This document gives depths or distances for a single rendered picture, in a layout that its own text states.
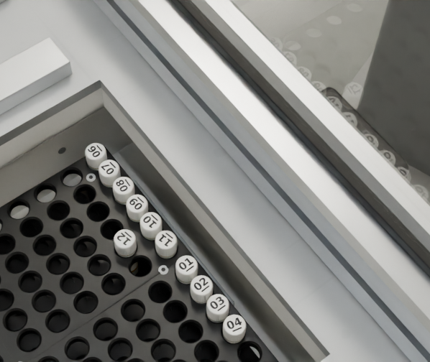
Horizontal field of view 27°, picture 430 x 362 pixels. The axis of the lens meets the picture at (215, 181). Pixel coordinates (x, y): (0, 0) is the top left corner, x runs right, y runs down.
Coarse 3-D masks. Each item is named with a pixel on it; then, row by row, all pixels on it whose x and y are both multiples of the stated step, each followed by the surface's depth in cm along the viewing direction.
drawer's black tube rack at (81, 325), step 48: (96, 192) 51; (0, 240) 50; (48, 240) 50; (96, 240) 50; (0, 288) 48; (48, 288) 48; (96, 288) 48; (144, 288) 48; (0, 336) 47; (48, 336) 47; (96, 336) 47; (144, 336) 50; (192, 336) 50
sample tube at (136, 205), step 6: (132, 198) 50; (138, 198) 50; (144, 198) 50; (126, 204) 50; (132, 204) 50; (138, 204) 50; (144, 204) 50; (132, 210) 49; (138, 210) 49; (144, 210) 50; (132, 216) 50; (138, 216) 50; (138, 222) 51
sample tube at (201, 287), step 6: (198, 276) 48; (204, 276) 48; (192, 282) 47; (198, 282) 47; (204, 282) 47; (210, 282) 47; (192, 288) 47; (198, 288) 47; (204, 288) 47; (210, 288) 47; (192, 294) 48; (198, 294) 47; (204, 294) 47; (210, 294) 47; (198, 300) 48; (204, 300) 48
